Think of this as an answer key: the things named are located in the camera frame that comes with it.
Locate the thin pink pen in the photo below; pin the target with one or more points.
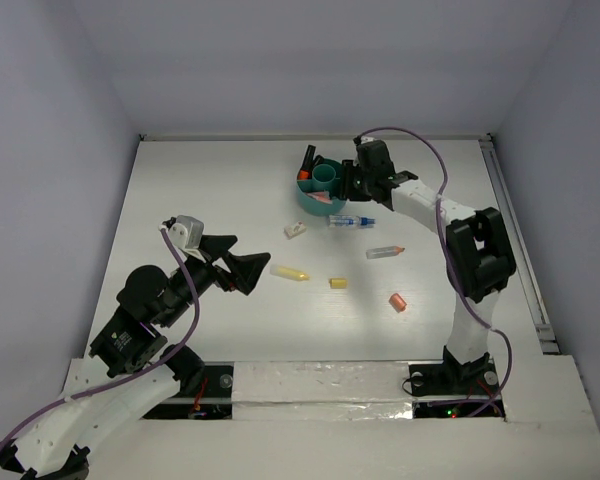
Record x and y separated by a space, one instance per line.
319 194

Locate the clear orange-tipped highlighter body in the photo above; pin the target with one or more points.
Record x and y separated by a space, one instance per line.
383 252

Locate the orange highlighter piece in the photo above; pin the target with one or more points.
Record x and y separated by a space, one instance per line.
397 302

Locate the white eraser in sleeve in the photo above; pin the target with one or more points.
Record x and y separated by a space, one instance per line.
294 230

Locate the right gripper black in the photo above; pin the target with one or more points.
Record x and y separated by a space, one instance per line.
349 170

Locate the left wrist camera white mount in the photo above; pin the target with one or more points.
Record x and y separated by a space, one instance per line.
185 234

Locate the clear spray bottle blue cap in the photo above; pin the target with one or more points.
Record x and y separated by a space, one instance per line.
350 221

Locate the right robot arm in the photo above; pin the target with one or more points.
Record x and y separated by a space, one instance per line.
476 247

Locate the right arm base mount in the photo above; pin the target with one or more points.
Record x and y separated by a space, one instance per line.
449 390

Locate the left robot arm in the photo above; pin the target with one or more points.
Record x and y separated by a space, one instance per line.
137 360

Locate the metal rail table edge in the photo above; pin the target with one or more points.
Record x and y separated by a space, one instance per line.
544 330

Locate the teal round compartment organizer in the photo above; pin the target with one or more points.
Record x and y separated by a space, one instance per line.
325 177

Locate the yellow highlighter cap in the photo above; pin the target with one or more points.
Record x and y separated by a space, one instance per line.
338 283

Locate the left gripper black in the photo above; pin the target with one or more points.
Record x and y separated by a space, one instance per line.
220 263

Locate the yellow highlighter body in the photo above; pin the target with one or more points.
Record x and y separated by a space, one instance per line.
289 273

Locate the black orange highlighter marker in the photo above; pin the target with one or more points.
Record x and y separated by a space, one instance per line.
307 165

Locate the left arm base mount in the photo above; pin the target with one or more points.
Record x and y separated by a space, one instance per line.
212 400

